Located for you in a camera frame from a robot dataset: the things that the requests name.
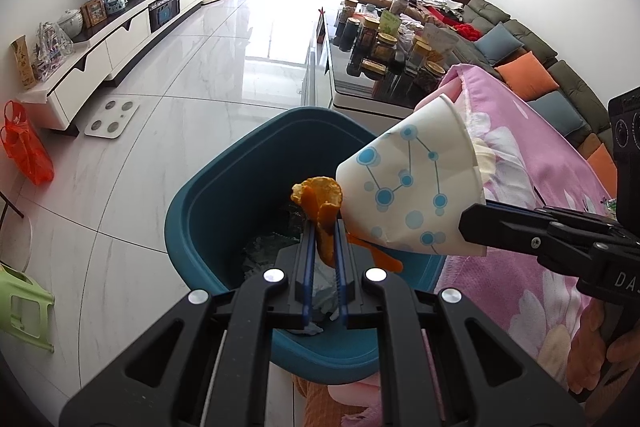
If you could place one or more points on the small orange peel piece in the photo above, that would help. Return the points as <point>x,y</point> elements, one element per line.
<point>385,261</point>

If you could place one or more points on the blue-grey cushion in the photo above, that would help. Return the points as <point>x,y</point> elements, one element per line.
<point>500,44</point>
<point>557,114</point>

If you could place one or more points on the white tv cabinet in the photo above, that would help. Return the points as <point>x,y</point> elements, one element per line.
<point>115,47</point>

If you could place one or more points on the green packet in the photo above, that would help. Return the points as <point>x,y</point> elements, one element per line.
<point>390,26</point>

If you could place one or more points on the white ceramic lidded jar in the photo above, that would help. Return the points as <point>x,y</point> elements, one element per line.
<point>70,24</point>

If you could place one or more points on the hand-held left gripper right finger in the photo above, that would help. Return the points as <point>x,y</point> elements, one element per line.
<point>341,267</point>

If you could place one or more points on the wooden photo frame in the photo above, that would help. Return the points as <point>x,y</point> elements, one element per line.
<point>94,13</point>

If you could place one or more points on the green plastic stool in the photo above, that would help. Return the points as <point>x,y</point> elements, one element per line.
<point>25,297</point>

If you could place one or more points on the blue and white porcelain bowl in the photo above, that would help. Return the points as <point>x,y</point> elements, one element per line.
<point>115,2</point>

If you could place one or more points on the white blue-dotted paper cup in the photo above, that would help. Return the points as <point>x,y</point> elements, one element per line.
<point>430,127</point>

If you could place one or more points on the red cloth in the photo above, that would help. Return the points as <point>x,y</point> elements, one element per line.
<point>467,32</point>

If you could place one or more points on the yellow-green printed box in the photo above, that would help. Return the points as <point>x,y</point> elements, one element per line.
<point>24,64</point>

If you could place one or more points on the beige paper bag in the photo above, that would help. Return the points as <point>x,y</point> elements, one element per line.
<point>440,44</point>

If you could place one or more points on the orange cushion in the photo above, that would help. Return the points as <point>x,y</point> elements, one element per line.
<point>527,77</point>
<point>605,172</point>

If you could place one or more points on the glass coffee table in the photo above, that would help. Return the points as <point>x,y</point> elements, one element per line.
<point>345,92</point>

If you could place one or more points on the white bathroom scale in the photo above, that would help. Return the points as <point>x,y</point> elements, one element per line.
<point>112,119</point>

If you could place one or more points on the clear bag of toys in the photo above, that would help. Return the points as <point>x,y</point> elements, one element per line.
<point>52,52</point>

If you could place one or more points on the pink floral blanket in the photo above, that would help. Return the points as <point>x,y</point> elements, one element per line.
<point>520,287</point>

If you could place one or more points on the teal plastic waste bin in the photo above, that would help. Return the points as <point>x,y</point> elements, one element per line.
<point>225,187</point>

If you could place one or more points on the person's right hand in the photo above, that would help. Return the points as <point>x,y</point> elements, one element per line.
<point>587,347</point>

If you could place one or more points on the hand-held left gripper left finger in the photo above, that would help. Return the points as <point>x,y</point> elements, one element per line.
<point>309,267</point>

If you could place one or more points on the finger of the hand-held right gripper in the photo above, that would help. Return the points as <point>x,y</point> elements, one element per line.
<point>510,232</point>
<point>560,213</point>

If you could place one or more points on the olive green sofa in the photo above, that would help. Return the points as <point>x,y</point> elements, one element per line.
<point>550,52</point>

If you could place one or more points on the red plastic bag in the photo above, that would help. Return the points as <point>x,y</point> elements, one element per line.
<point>27,147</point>

